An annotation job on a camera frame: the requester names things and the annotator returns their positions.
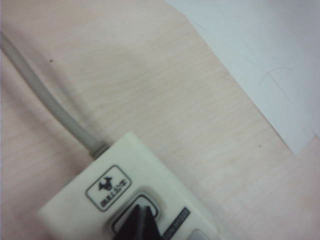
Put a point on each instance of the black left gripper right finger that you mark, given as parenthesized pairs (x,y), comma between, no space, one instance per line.
(150,227)

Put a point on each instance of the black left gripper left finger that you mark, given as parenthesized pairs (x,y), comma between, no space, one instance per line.
(132,225)

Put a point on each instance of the cream white power strip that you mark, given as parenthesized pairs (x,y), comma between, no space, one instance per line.
(130,175)

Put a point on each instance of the white paper sheet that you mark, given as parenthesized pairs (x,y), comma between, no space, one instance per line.
(262,50)

